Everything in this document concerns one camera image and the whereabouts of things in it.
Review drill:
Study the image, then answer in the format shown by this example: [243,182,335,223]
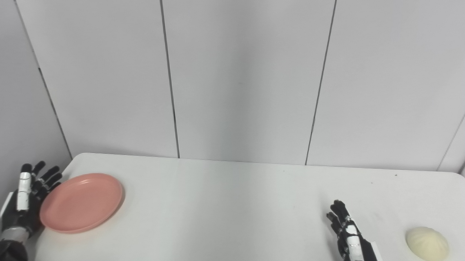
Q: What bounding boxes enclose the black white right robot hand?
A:
[326,198,380,261]

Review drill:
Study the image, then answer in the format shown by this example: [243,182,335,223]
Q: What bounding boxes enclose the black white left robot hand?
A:
[0,160,65,240]

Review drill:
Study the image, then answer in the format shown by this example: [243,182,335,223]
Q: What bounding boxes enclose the pink round plate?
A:
[38,172,125,235]

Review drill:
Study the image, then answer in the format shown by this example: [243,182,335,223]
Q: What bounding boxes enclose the cream steamed bun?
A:
[405,225,450,261]

